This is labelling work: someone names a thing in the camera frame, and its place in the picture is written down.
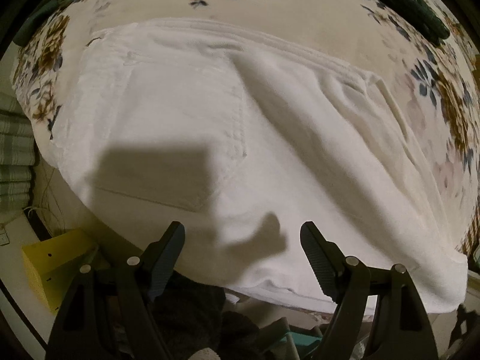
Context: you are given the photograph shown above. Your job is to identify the white pants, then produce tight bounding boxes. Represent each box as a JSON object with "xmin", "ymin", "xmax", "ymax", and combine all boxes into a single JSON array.
[{"xmin": 53, "ymin": 19, "xmax": 467, "ymax": 313}]

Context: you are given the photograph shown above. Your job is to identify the teal plastic bin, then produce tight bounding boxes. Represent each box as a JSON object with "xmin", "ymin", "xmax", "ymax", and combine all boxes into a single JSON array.
[{"xmin": 277, "ymin": 324, "xmax": 323, "ymax": 360}]

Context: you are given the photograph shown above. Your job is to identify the floral cream bed blanket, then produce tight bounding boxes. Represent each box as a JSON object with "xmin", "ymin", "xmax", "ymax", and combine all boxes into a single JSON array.
[{"xmin": 10, "ymin": 0, "xmax": 479, "ymax": 255}]

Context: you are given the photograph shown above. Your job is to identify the green striped curtain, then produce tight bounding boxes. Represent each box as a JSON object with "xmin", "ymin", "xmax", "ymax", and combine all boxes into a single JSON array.
[{"xmin": 0, "ymin": 93, "xmax": 37, "ymax": 226}]

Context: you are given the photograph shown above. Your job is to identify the dark green cloth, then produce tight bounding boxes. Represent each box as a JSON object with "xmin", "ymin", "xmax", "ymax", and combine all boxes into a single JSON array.
[{"xmin": 381, "ymin": 0, "xmax": 451, "ymax": 44}]

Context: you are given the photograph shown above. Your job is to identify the yellow box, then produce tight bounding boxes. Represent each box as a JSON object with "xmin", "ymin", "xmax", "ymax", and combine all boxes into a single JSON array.
[{"xmin": 21, "ymin": 230, "xmax": 98, "ymax": 314}]

